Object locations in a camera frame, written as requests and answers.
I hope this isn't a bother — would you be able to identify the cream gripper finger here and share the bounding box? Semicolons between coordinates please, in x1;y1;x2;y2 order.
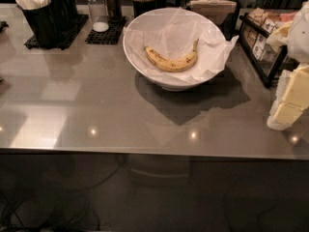
267;63;309;131

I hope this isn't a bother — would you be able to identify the yellow spotted banana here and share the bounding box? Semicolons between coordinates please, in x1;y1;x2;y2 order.
145;40;199;73

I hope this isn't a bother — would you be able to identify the white ceramic bowl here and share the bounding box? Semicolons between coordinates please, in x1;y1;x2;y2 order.
122;7;229;93

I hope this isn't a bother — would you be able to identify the white paper bowl liner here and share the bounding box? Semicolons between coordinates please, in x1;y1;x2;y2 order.
123;7;239;86

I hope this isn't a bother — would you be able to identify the brown paper bag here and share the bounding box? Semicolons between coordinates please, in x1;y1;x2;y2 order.
186;0;238;25

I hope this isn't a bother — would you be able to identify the black rubber mat centre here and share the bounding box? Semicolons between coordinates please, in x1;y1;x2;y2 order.
85;17;126;44

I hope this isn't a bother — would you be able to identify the black rubber mat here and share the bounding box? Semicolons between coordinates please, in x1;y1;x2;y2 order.
85;17;126;44
24;14;88;49

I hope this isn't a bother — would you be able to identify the dark pepper shaker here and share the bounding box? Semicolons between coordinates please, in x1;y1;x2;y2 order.
105;0;123;21

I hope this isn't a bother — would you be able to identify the clear salt shaker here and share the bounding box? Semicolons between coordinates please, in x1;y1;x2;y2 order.
87;0;109;33

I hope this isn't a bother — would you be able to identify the rear black cutlery cup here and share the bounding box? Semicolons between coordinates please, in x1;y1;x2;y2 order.
51;0;72;31

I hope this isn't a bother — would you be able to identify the black cutlery cup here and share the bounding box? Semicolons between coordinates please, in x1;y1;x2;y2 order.
51;0;72;31
15;0;58;48

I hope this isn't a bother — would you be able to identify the front black cutlery cup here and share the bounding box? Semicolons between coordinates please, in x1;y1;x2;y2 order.
15;0;58;48

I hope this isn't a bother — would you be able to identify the black rubber mat left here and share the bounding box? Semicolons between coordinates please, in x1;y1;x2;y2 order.
24;14;88;49

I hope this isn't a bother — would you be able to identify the black wire condiment rack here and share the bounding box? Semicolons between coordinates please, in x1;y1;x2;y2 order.
239;14;296;88

